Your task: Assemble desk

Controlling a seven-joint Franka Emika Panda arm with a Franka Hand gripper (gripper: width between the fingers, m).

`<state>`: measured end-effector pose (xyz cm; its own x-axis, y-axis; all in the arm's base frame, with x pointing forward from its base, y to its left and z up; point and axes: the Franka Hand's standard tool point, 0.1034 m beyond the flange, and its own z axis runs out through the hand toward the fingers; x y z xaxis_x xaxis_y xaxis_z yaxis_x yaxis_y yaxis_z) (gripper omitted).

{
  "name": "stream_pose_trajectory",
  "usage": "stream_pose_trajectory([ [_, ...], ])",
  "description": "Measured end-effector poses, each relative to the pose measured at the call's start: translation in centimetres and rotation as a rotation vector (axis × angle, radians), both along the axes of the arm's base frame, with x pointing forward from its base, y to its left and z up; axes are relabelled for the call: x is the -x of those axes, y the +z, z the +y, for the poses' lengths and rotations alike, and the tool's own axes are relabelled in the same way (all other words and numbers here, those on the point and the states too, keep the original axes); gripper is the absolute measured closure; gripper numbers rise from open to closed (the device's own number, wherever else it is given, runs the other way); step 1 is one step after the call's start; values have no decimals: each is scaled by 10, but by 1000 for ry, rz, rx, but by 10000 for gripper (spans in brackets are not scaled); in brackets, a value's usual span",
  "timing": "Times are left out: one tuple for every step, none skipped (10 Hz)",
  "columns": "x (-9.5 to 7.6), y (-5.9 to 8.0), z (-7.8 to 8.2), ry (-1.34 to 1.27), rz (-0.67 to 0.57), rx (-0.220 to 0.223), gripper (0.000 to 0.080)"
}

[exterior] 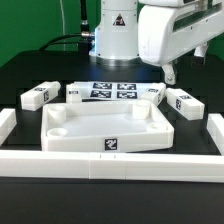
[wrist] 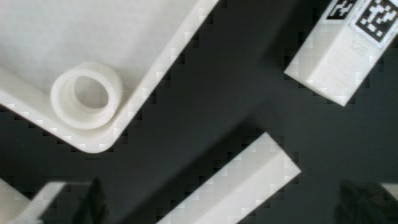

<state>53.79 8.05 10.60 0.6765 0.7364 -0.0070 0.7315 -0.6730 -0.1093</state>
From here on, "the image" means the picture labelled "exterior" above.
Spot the white left fence block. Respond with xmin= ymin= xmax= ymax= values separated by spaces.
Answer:
xmin=0 ymin=108 xmax=17 ymax=146

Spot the white fence block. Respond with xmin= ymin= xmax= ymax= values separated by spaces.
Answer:
xmin=207 ymin=113 xmax=224 ymax=156
xmin=0 ymin=108 xmax=17 ymax=146

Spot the white marker sheet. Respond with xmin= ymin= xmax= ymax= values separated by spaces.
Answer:
xmin=74 ymin=81 xmax=152 ymax=100

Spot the black cable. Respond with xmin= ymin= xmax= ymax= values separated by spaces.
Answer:
xmin=39 ymin=0 xmax=96 ymax=52

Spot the white front fence bar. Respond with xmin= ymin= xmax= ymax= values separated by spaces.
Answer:
xmin=0 ymin=150 xmax=224 ymax=183

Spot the white right fence block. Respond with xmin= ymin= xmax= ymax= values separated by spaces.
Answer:
xmin=207 ymin=113 xmax=224 ymax=156

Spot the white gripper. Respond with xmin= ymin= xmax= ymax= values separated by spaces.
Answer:
xmin=138 ymin=0 xmax=224 ymax=84

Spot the white desk top tray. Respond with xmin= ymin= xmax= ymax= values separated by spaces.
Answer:
xmin=41 ymin=100 xmax=174 ymax=153

